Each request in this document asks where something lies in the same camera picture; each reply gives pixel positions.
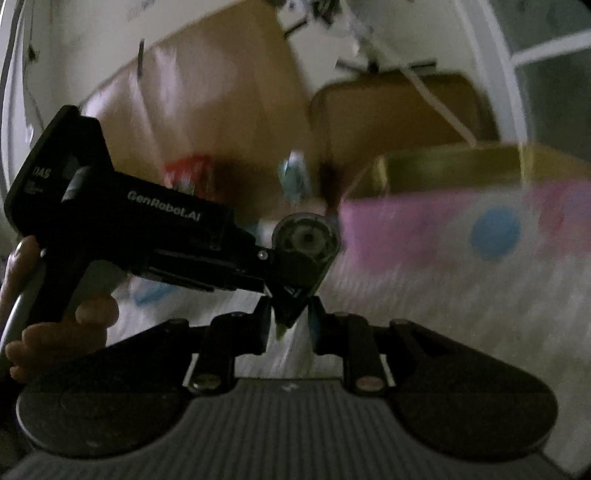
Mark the person's left hand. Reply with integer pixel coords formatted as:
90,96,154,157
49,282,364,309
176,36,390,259
1,236,119,382

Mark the red cereal box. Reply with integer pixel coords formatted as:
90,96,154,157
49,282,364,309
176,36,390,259
164,154,221,201

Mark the pink macaron tin box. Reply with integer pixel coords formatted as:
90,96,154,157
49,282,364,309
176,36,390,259
339,143,590,272

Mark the chevron patterned tablecloth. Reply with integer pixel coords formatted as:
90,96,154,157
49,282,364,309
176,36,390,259
107,254,590,477

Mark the brown cardboard sheet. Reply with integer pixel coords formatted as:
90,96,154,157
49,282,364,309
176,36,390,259
81,1,312,226

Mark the green drink carton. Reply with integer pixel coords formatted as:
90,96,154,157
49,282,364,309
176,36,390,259
277,150,312,206

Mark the brown mesh chair back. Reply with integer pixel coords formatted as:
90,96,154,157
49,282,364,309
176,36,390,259
307,71,500,186

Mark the frosted floral window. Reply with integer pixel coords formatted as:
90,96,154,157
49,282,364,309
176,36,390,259
456,0,590,160

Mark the white power cable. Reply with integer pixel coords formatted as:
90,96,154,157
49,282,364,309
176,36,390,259
341,0,482,149

